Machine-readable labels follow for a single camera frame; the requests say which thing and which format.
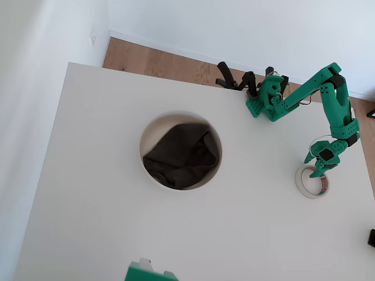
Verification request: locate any white masking tape roll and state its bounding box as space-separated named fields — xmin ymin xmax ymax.
xmin=294 ymin=165 xmax=330 ymax=200

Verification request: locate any round table hole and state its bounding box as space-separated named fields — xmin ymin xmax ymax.
xmin=137 ymin=110 xmax=223 ymax=191

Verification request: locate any wrist servo wire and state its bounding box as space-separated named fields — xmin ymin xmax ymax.
xmin=309 ymin=135 xmax=334 ymax=159

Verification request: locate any dark grey cloth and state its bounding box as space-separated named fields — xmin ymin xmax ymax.
xmin=142 ymin=123 xmax=219 ymax=190

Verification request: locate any white baseboard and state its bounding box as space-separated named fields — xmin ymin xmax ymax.
xmin=99 ymin=29 xmax=375 ymax=101

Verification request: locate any white wall outlet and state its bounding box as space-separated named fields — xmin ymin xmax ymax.
xmin=88 ymin=24 xmax=98 ymax=47

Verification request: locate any green plastic printed block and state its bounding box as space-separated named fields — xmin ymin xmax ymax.
xmin=125 ymin=257 xmax=179 ymax=281

